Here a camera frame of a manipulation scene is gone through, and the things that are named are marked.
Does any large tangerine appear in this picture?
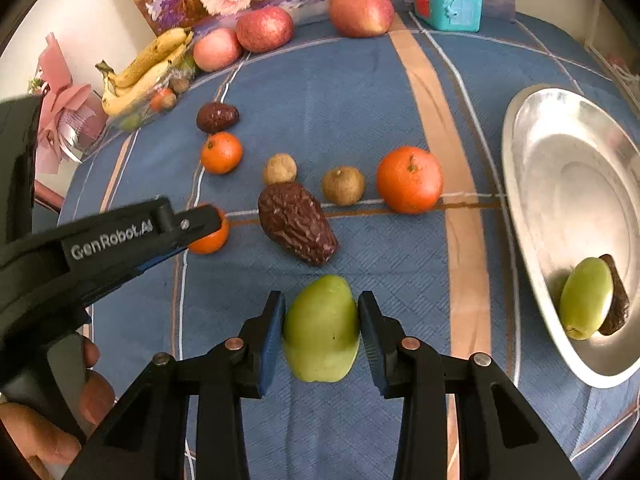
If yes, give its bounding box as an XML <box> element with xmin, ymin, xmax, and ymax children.
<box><xmin>376</xmin><ymin>146</ymin><xmax>445</xmax><ymax>214</ymax></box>

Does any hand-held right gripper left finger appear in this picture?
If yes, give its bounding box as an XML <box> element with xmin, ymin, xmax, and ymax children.
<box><xmin>62</xmin><ymin>290</ymin><xmax>287</xmax><ymax>480</ymax></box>

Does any yellow banana bunch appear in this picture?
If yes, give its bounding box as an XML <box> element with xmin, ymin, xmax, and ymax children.
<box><xmin>96</xmin><ymin>27</ymin><xmax>195</xmax><ymax>117</ymax></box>

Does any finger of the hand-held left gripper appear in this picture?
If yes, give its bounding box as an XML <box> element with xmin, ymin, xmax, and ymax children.
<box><xmin>134</xmin><ymin>204</ymin><xmax>225</xmax><ymax>275</ymax></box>

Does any pink wrapped flower bouquet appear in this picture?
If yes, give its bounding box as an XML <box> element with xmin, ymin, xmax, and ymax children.
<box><xmin>29</xmin><ymin>32</ymin><xmax>109</xmax><ymax>176</ymax></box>

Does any small tangerine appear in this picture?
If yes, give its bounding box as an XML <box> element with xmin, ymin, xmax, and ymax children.
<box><xmin>200</xmin><ymin>131</ymin><xmax>244</xmax><ymax>175</ymax></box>
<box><xmin>187</xmin><ymin>204</ymin><xmax>231</xmax><ymax>255</ymax></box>

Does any person's left hand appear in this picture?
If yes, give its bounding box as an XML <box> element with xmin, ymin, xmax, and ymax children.
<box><xmin>0</xmin><ymin>336</ymin><xmax>117</xmax><ymax>480</ymax></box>

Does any small dried red date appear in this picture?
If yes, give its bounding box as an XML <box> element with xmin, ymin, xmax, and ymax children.
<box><xmin>196</xmin><ymin>102</ymin><xmax>240</xmax><ymax>135</ymax></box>

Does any tiny orange fruit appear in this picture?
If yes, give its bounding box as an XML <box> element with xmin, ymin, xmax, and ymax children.
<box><xmin>150</xmin><ymin>88</ymin><xmax>177</xmax><ymax>112</ymax></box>

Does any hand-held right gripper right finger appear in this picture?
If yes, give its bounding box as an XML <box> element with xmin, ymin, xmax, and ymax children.
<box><xmin>357</xmin><ymin>290</ymin><xmax>582</xmax><ymax>480</ymax></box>

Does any green jujube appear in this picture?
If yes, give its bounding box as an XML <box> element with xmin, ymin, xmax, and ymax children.
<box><xmin>282</xmin><ymin>275</ymin><xmax>361</xmax><ymax>383</ymax></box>
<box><xmin>559</xmin><ymin>257</ymin><xmax>615</xmax><ymax>341</ymax></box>

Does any large red apple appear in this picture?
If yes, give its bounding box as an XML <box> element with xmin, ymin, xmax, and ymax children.
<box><xmin>328</xmin><ymin>0</ymin><xmax>396</xmax><ymax>39</ymax></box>

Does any pale pink apple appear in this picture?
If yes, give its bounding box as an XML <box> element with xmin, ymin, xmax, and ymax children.
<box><xmin>193</xmin><ymin>27</ymin><xmax>244</xmax><ymax>73</ymax></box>

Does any clear glass fruit bowl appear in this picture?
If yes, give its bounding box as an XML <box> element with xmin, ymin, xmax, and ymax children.
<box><xmin>102</xmin><ymin>52</ymin><xmax>197</xmax><ymax>134</ymax></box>

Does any brown longan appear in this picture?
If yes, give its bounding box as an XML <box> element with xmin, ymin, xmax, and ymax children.
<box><xmin>263</xmin><ymin>153</ymin><xmax>298</xmax><ymax>186</ymax></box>
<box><xmin>321</xmin><ymin>166</ymin><xmax>366</xmax><ymax>207</ymax></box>

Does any large dried red date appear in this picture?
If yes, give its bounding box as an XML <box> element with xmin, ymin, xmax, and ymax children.
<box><xmin>257</xmin><ymin>182</ymin><xmax>339</xmax><ymax>267</ymax></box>

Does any oval metal plate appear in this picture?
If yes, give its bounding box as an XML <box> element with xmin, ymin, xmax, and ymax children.
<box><xmin>501</xmin><ymin>83</ymin><xmax>640</xmax><ymax>390</ymax></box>

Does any dark dried date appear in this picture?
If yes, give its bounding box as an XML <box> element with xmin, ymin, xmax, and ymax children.
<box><xmin>597</xmin><ymin>253</ymin><xmax>631</xmax><ymax>337</ymax></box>

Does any blue checkered tablecloth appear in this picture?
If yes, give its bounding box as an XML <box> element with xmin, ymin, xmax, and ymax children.
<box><xmin>57</xmin><ymin>0</ymin><xmax>640</xmax><ymax>480</ymax></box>

